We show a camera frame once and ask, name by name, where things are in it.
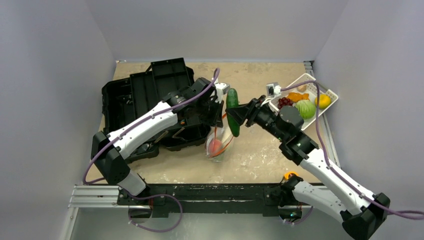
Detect green cabbage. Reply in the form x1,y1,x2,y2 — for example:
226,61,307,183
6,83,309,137
295,99,317,120

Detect yellow orange fruit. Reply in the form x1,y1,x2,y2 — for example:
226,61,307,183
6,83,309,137
314,94,332,110

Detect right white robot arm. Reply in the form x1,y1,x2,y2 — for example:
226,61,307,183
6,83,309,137
225,95,391,240

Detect orange emergency button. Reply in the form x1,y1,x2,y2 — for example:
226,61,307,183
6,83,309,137
283,171,299,181

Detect clear zip bag orange zipper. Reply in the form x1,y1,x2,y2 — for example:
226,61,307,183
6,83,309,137
204,113,234,162

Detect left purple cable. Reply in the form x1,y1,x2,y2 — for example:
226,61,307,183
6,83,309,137
82,67,221,233

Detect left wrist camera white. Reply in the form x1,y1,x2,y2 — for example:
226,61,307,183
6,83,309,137
211,80,231,103

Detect black toolbox tray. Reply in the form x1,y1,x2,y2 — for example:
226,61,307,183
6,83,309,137
130,57,194,116

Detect aluminium frame rail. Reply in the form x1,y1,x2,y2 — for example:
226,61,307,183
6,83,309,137
67,183,342,210

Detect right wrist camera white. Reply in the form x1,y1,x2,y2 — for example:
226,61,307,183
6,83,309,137
265,82,282,103

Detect green cucumber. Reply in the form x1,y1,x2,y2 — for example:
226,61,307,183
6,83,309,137
226,88,240,138

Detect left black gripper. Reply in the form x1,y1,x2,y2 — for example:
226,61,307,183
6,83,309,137
195,96,224,128

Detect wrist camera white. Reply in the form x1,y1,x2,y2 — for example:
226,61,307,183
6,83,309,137
211,80,231,103
265,82,282,103

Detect dark red grapes bunch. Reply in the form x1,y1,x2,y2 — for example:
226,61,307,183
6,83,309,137
277,97,294,110

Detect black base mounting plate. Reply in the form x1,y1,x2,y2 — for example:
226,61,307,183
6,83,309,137
117,183,306,221

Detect pink peach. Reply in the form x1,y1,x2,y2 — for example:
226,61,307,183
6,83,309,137
207,138,222,156

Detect black plastic toolbox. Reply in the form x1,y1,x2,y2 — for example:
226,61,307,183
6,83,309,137
101,76,211,164

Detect orange carrot pieces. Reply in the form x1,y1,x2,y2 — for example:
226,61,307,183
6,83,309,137
287,92,309,103

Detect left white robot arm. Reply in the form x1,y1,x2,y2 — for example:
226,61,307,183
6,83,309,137
90,77,230,205

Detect white plastic basket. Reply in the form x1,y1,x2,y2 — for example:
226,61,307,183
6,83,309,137
268,73,339,131

